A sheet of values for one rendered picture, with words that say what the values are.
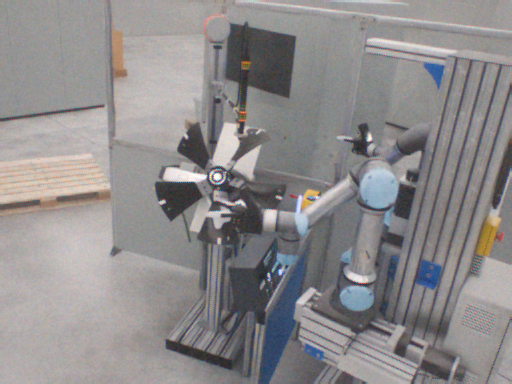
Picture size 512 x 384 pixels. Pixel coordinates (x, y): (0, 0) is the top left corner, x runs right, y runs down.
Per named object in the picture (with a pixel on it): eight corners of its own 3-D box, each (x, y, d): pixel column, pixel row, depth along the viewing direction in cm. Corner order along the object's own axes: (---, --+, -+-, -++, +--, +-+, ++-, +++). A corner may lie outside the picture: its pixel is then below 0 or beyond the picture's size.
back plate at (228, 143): (169, 225, 288) (168, 224, 287) (205, 119, 305) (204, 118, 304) (254, 246, 274) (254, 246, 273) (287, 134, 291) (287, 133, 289)
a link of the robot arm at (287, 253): (298, 252, 185) (301, 226, 180) (296, 268, 175) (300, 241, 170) (277, 249, 185) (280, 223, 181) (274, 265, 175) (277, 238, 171)
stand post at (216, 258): (207, 334, 328) (213, 211, 290) (219, 338, 325) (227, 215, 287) (204, 338, 324) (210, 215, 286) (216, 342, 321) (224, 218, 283)
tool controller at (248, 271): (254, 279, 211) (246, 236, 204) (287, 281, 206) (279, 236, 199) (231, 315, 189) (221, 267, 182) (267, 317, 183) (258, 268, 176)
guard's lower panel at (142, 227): (115, 245, 408) (111, 141, 370) (440, 335, 339) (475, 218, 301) (113, 247, 405) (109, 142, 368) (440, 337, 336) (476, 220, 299)
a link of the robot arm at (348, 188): (376, 141, 175) (274, 219, 193) (379, 152, 165) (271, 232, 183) (396, 165, 178) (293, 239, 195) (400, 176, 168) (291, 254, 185)
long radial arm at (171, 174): (218, 183, 289) (212, 176, 278) (214, 195, 287) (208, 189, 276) (173, 173, 296) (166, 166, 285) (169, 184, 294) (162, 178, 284)
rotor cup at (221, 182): (207, 193, 271) (200, 185, 259) (215, 169, 275) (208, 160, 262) (231, 198, 267) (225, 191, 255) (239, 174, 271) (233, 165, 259)
